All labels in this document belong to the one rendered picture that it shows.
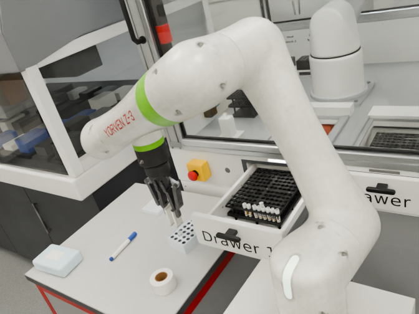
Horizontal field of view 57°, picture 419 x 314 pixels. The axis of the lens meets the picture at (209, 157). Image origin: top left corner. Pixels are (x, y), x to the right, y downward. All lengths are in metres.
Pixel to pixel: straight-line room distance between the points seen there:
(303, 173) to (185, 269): 0.58
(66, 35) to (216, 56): 1.07
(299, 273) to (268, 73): 0.36
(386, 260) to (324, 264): 0.70
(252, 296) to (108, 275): 0.52
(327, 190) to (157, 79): 0.38
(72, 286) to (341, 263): 0.90
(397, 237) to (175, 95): 0.88
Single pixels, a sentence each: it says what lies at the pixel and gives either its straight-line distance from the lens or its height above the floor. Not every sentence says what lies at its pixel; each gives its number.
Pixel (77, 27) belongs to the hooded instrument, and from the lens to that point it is 1.68.
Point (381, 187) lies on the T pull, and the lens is 1.16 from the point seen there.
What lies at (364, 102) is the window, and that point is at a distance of 1.11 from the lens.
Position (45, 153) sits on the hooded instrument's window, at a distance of 1.72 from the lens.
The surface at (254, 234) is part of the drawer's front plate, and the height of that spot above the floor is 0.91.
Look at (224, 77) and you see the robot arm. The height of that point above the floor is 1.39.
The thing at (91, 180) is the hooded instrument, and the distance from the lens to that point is 1.71.
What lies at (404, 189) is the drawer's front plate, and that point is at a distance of 1.18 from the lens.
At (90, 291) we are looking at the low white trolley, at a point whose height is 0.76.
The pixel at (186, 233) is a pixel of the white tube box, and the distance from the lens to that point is 1.30.
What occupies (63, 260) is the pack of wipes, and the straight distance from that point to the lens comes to 1.41.
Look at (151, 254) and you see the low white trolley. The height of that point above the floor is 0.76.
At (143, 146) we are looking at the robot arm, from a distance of 1.08.
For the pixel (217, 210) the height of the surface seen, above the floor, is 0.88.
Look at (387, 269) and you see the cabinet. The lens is 1.41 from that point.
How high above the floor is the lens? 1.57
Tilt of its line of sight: 27 degrees down
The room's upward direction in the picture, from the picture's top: 15 degrees counter-clockwise
